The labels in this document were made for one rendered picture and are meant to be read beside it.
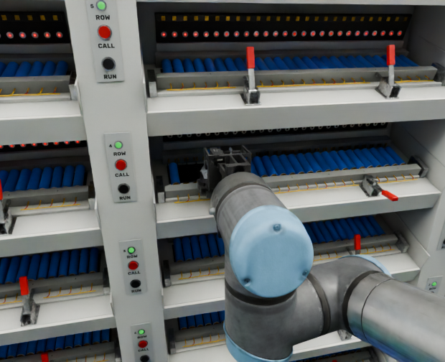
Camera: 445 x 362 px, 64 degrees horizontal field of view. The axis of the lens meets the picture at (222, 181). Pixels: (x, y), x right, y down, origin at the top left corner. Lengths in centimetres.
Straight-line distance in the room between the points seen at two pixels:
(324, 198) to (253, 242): 40
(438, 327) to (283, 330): 16
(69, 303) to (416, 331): 63
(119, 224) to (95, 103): 21
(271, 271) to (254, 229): 5
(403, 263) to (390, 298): 52
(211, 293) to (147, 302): 14
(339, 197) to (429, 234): 26
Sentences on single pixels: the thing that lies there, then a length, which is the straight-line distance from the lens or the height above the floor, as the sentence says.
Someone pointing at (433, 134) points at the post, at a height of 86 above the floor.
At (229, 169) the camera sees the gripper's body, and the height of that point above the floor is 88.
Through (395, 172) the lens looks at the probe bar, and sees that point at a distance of 86.
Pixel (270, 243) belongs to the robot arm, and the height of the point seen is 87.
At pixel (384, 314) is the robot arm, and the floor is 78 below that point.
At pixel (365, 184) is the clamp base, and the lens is 80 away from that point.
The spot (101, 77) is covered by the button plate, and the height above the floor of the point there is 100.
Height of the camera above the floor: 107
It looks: 24 degrees down
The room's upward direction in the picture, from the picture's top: straight up
